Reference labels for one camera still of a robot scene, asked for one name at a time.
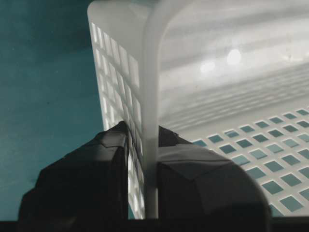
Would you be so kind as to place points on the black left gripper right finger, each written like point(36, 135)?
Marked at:
point(194, 182)

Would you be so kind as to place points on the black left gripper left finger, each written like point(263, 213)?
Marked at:
point(91, 180)

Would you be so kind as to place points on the white perforated plastic basket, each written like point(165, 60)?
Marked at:
point(231, 76)

